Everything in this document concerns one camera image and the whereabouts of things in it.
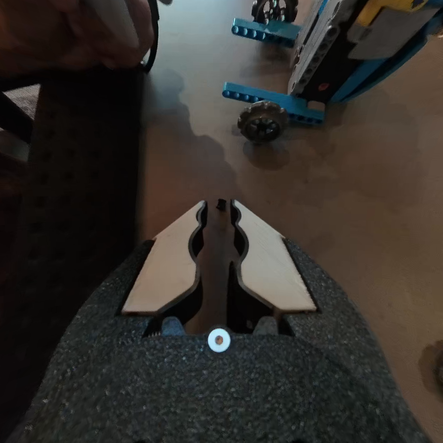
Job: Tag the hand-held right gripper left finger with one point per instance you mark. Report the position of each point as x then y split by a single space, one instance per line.
162 270

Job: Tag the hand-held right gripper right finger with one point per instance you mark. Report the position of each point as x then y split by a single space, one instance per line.
273 273

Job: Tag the small black connector pin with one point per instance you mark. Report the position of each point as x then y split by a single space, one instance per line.
220 205

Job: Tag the grey desk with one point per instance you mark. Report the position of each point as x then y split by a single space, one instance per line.
311 207

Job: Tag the person's left hand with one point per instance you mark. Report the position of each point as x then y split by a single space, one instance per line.
52 34

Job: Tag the black perforated panel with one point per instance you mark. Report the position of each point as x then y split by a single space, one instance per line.
86 173

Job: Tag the grey toy gear wheel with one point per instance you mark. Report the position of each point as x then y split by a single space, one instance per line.
434 367

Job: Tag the blue grey toy brick robot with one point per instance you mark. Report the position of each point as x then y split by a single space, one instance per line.
346 62

